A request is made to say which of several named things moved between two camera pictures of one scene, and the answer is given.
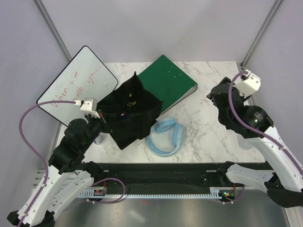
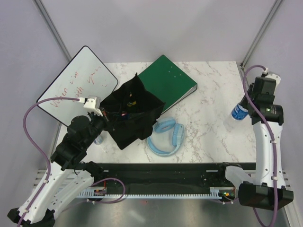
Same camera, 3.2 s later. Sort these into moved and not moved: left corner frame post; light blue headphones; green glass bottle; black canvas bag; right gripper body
Moved: right gripper body
Not moved: left corner frame post; green glass bottle; black canvas bag; light blue headphones
